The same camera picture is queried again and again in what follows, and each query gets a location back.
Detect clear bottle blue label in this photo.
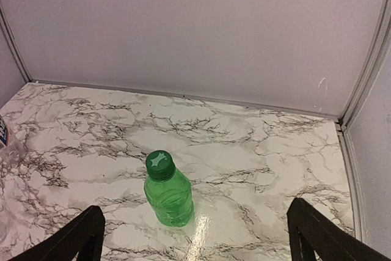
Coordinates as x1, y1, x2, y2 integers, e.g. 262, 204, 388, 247
1, 117, 23, 163

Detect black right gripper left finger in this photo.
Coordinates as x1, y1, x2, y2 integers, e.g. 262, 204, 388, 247
14, 205, 105, 260

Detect green plastic bottle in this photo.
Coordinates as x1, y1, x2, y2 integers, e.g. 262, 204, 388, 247
144, 150, 194, 227

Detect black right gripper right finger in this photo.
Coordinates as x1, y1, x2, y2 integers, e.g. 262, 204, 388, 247
287, 198, 386, 260

